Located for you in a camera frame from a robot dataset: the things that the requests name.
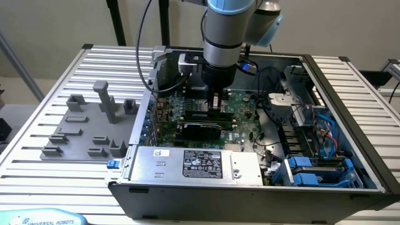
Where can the silver power supply unit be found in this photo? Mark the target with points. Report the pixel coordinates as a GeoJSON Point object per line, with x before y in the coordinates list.
{"type": "Point", "coordinates": [193, 165]}

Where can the silver chipset heatsink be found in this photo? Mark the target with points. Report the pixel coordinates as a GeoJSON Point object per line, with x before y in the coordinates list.
{"type": "Point", "coordinates": [235, 148]}

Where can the grey slanted metal pole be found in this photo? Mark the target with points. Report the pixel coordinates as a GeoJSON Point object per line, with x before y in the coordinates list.
{"type": "Point", "coordinates": [19, 65]}

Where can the green motherboard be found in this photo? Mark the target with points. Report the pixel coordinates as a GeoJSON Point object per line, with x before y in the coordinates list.
{"type": "Point", "coordinates": [240, 122]}

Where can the grey parts rack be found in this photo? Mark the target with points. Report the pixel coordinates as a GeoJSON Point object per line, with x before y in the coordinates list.
{"type": "Point", "coordinates": [81, 131]}

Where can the black graphics card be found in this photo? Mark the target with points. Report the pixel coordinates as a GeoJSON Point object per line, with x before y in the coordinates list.
{"type": "Point", "coordinates": [200, 130]}

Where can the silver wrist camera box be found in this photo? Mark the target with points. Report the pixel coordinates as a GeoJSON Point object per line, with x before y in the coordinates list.
{"type": "Point", "coordinates": [187, 63]}

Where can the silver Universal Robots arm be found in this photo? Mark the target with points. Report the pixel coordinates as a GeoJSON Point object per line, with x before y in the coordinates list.
{"type": "Point", "coordinates": [224, 28]}

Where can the blue case latch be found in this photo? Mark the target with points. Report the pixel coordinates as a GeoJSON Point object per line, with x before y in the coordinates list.
{"type": "Point", "coordinates": [112, 164]}

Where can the blue USB plug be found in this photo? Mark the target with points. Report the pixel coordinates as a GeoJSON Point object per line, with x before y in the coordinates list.
{"type": "Point", "coordinates": [247, 66]}

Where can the silver drive cage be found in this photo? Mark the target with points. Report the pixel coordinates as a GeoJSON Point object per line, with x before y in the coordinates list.
{"type": "Point", "coordinates": [300, 93]}

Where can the CPU socket with cover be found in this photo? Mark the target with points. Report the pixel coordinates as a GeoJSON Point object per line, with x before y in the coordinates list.
{"type": "Point", "coordinates": [200, 100]}

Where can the black box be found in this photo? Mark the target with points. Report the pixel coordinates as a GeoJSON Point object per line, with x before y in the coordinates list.
{"type": "Point", "coordinates": [4, 130]}

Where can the black open PC case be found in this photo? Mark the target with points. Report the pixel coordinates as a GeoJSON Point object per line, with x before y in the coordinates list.
{"type": "Point", "coordinates": [249, 206]}

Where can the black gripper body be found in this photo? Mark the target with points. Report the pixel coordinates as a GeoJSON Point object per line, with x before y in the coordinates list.
{"type": "Point", "coordinates": [219, 75]}

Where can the silver metal bracket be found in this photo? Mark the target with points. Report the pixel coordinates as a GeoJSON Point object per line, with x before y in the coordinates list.
{"type": "Point", "coordinates": [281, 100]}

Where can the blue disk bay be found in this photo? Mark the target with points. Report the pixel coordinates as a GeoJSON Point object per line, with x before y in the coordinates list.
{"type": "Point", "coordinates": [315, 172]}

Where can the black stand pole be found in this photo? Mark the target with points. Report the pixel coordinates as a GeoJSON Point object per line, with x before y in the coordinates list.
{"type": "Point", "coordinates": [164, 22]}
{"type": "Point", "coordinates": [116, 22]}

